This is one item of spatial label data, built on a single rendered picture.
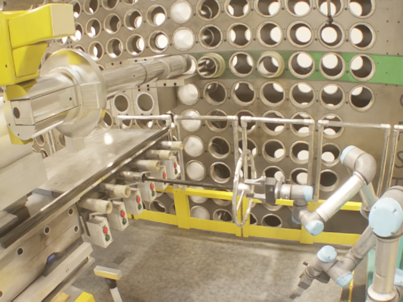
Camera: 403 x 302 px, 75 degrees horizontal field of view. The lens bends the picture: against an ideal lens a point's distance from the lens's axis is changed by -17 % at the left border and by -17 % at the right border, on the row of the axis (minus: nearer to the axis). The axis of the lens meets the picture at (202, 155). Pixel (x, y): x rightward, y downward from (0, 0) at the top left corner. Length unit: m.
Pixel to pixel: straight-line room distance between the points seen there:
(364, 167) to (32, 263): 1.59
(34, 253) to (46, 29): 0.97
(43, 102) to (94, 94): 0.20
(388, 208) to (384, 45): 2.09
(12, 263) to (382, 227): 1.43
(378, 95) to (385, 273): 2.05
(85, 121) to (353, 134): 2.41
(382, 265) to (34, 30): 1.39
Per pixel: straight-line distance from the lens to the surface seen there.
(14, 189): 1.31
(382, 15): 2.95
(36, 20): 1.01
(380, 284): 1.24
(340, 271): 1.34
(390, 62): 2.97
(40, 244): 1.52
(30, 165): 1.35
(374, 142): 3.10
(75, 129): 1.37
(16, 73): 1.12
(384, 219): 1.06
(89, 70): 1.24
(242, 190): 1.54
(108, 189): 1.70
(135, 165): 1.96
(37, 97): 1.12
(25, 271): 1.50
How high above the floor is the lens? 1.59
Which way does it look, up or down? 21 degrees down
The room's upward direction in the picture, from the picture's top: 5 degrees counter-clockwise
